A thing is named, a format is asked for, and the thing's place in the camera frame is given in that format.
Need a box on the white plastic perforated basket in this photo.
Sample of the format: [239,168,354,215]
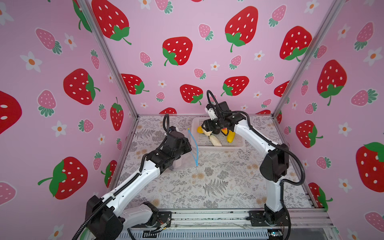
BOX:
[190,117,246,151]

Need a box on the clear zip bag blue zipper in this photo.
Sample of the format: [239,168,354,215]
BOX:
[172,128,199,171]

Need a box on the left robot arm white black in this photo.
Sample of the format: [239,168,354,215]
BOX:
[73,132,192,240]

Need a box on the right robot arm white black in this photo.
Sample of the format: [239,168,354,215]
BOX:
[202,107,306,226]

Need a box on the cream white pear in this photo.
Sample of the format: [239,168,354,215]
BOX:
[203,130,212,137]

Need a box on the small yellow lemon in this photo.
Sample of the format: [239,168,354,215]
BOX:
[197,126,204,134]

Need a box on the white chinese cabbage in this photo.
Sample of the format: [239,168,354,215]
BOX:
[209,135,222,147]

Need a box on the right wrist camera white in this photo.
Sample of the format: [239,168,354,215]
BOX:
[205,102,230,120]

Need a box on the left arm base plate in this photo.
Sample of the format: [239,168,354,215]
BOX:
[133,211,172,228]

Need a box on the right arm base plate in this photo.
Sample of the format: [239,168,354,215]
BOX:
[246,211,290,228]

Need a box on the aluminium rail base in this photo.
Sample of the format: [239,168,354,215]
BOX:
[115,208,341,240]

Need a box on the right frame post aluminium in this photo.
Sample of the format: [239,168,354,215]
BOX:
[272,0,345,120]

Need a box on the frame post aluminium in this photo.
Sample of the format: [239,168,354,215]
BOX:
[272,0,345,120]
[79,0,139,120]

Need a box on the left frame post aluminium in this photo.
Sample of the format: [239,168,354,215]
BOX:
[79,0,139,120]

